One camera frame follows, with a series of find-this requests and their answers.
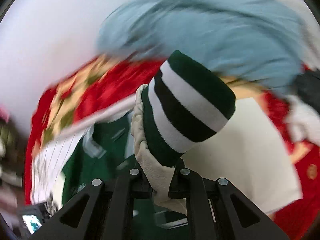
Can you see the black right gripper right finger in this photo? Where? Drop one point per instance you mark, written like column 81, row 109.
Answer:
column 216, row 209

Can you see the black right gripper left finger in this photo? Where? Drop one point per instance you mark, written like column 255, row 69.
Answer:
column 102, row 210

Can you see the green white varsity jacket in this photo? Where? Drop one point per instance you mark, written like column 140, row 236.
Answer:
column 184, row 112

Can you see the red floral blanket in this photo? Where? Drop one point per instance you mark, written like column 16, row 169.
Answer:
column 104, row 81

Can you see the light blue garment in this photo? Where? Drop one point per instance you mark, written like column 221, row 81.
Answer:
column 255, row 40

